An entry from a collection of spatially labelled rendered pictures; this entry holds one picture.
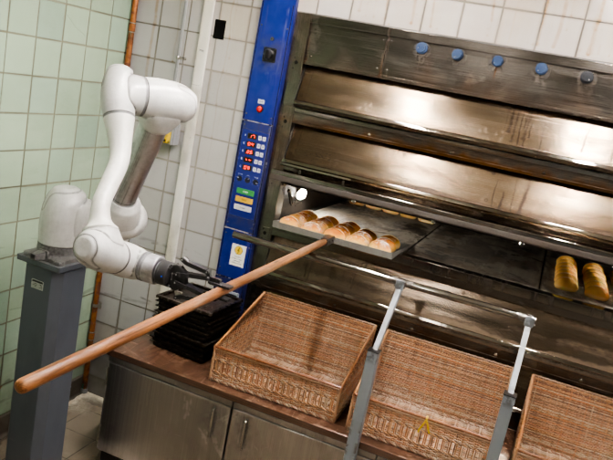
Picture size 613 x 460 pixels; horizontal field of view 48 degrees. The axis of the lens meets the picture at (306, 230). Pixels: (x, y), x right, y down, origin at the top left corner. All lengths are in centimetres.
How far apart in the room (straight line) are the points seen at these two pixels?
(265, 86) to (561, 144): 127
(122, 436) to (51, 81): 154
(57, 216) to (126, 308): 110
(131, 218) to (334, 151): 93
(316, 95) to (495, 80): 76
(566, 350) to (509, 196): 66
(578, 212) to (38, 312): 211
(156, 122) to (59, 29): 89
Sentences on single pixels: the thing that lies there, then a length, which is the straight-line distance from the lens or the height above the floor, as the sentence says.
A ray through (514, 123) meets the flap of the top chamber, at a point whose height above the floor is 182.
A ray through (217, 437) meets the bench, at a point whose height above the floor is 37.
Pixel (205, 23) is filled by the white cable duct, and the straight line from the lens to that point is 329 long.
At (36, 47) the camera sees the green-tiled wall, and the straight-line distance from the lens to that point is 305.
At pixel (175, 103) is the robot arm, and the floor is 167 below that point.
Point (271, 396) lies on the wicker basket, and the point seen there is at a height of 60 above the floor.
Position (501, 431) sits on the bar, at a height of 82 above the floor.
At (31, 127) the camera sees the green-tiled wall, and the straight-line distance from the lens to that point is 309.
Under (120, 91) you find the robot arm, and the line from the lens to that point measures 230.
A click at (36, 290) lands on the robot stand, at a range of 278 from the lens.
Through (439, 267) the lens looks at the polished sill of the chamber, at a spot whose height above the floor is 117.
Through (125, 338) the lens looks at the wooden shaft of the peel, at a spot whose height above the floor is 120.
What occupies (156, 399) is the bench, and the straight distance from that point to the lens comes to 301.
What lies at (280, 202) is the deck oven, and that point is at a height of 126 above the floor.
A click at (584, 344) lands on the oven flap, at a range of 301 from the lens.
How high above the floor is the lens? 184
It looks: 12 degrees down
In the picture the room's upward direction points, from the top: 11 degrees clockwise
